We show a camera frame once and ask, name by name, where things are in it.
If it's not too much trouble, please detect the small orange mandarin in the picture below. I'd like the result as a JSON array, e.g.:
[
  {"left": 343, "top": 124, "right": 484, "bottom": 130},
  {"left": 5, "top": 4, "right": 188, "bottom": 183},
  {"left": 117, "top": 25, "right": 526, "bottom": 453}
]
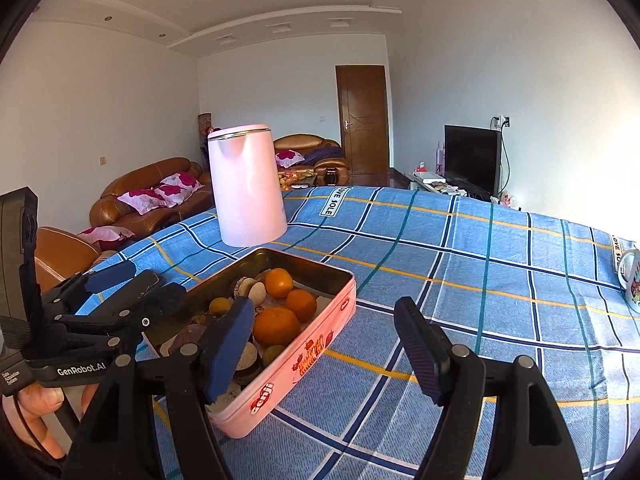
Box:
[
  {"left": 264, "top": 268, "right": 295, "bottom": 299},
  {"left": 285, "top": 289, "right": 318, "bottom": 323}
]

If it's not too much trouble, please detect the large orange mandarin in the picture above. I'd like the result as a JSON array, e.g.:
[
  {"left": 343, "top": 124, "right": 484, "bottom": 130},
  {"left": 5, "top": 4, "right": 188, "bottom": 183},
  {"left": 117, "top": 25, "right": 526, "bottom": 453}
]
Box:
[{"left": 252, "top": 306, "right": 302, "bottom": 347}]

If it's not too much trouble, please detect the white television stand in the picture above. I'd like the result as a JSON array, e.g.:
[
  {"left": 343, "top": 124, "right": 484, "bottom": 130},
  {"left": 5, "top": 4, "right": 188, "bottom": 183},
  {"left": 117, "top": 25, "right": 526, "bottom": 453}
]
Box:
[{"left": 405, "top": 170, "right": 496, "bottom": 201}]

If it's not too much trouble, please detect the pink tin box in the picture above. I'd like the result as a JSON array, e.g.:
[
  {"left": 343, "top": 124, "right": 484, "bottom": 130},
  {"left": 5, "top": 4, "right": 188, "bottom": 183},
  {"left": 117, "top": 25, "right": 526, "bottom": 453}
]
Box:
[{"left": 142, "top": 247, "right": 357, "bottom": 440}]

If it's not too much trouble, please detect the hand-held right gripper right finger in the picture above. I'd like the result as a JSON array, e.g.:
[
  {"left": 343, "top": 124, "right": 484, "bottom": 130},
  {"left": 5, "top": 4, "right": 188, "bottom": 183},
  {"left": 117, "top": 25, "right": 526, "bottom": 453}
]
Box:
[{"left": 394, "top": 296, "right": 583, "bottom": 480}]

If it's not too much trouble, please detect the printed ceramic mug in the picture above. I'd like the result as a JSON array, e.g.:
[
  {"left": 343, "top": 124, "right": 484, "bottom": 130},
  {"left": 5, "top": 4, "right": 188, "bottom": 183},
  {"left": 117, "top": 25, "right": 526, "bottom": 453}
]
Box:
[{"left": 617, "top": 246, "right": 640, "bottom": 315}]

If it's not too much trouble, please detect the black television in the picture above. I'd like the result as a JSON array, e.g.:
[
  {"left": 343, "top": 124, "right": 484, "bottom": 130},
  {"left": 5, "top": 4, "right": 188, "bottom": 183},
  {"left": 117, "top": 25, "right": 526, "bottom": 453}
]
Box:
[{"left": 444, "top": 124, "right": 503, "bottom": 196}]

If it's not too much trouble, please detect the brown leather armchair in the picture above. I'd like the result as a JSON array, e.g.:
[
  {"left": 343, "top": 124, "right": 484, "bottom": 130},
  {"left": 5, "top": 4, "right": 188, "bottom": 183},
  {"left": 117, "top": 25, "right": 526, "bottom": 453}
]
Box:
[
  {"left": 35, "top": 226, "right": 118, "bottom": 293},
  {"left": 272, "top": 134, "right": 351, "bottom": 186}
]

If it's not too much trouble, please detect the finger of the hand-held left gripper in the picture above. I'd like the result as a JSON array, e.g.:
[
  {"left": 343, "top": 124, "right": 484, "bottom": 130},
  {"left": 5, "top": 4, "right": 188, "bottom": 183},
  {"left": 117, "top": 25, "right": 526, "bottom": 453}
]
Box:
[
  {"left": 30, "top": 270, "right": 188, "bottom": 359},
  {"left": 40, "top": 260, "right": 137, "bottom": 312}
]

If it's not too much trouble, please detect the person's left hand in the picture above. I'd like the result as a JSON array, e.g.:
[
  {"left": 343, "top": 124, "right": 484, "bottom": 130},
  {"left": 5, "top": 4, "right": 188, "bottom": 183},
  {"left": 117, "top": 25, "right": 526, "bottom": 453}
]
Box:
[{"left": 16, "top": 382, "right": 99, "bottom": 461}]

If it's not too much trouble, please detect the black cable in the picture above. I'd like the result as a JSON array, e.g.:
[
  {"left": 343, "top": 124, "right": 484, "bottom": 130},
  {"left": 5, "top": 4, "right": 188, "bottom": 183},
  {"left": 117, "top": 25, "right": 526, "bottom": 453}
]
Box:
[{"left": 14, "top": 394, "right": 47, "bottom": 453}]

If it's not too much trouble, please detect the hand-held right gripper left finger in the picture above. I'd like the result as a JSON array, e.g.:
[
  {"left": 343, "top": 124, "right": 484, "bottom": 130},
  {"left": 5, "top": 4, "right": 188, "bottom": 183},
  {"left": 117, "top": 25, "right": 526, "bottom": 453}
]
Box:
[{"left": 60, "top": 296, "right": 256, "bottom": 480}]

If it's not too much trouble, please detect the brown leather sofa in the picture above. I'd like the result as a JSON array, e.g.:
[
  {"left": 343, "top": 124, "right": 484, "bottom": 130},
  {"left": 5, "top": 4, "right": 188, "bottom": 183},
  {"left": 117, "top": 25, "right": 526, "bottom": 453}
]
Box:
[{"left": 90, "top": 157, "right": 216, "bottom": 233}]

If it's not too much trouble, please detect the blue plaid tablecloth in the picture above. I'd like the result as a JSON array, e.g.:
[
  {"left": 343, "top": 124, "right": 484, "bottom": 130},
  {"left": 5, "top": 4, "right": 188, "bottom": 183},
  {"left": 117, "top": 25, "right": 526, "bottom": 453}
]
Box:
[{"left": 65, "top": 185, "right": 640, "bottom": 480}]

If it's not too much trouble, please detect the brown wooden door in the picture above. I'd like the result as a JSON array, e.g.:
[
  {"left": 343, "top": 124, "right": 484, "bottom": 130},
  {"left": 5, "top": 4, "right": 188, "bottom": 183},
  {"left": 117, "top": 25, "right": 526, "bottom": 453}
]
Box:
[{"left": 335, "top": 64, "right": 391, "bottom": 186}]

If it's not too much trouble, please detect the pink electric kettle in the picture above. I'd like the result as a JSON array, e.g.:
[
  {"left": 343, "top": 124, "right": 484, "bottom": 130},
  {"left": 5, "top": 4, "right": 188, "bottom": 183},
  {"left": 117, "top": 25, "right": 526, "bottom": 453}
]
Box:
[{"left": 206, "top": 124, "right": 288, "bottom": 248}]

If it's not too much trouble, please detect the coffee table with items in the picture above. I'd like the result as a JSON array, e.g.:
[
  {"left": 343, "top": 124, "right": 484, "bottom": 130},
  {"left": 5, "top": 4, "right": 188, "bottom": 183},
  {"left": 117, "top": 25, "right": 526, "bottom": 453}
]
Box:
[{"left": 277, "top": 170, "right": 318, "bottom": 191}]

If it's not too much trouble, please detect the purple cloth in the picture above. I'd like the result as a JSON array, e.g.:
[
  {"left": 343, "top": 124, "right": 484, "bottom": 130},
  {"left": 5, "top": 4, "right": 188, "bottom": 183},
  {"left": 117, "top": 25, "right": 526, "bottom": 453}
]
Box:
[{"left": 300, "top": 146, "right": 343, "bottom": 166}]

